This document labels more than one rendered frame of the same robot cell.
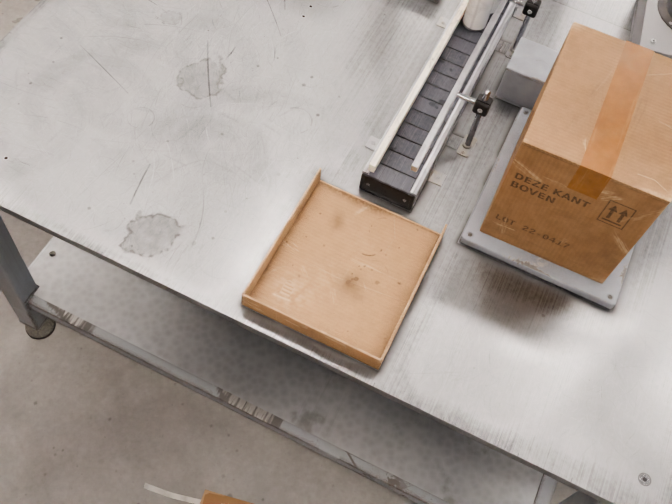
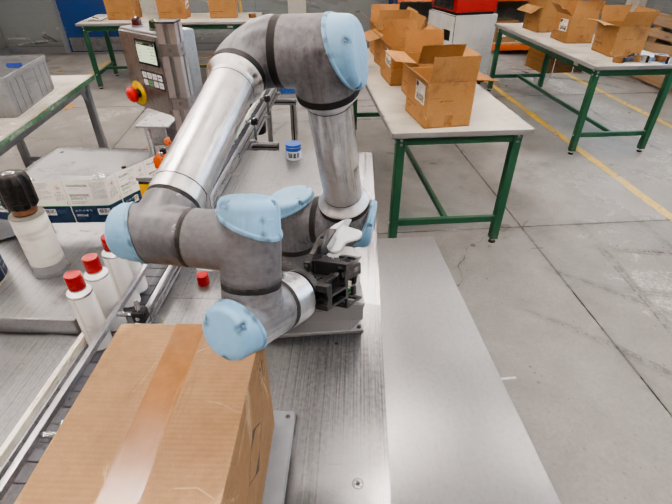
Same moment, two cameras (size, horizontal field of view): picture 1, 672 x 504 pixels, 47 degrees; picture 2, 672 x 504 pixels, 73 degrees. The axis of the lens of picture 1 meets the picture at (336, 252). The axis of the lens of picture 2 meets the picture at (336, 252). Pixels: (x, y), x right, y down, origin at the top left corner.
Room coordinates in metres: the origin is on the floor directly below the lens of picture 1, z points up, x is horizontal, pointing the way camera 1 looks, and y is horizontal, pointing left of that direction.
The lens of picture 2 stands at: (0.47, -0.55, 1.65)
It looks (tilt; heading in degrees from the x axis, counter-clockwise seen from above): 35 degrees down; 346
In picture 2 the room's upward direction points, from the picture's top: straight up
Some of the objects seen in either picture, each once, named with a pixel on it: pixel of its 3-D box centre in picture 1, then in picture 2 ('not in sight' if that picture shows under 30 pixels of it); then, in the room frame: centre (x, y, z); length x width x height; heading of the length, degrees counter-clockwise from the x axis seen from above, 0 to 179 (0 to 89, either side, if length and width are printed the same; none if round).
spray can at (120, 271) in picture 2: not in sight; (119, 270); (1.45, -0.25, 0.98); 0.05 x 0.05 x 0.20
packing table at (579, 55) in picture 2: not in sight; (562, 79); (4.74, -4.08, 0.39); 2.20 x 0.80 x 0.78; 171
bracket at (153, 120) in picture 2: not in sight; (158, 120); (2.08, -0.33, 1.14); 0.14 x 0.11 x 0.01; 164
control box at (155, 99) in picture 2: not in sight; (162, 69); (1.72, -0.42, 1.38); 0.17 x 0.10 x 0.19; 39
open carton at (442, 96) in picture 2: not in sight; (442, 84); (2.86, -1.76, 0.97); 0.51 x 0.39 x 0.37; 87
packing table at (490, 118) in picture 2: not in sight; (412, 129); (3.70, -1.97, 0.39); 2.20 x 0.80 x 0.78; 171
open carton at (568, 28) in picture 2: not in sight; (572, 19); (4.74, -4.01, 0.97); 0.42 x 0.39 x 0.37; 79
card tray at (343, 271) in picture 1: (347, 263); not in sight; (0.69, -0.02, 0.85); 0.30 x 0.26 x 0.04; 164
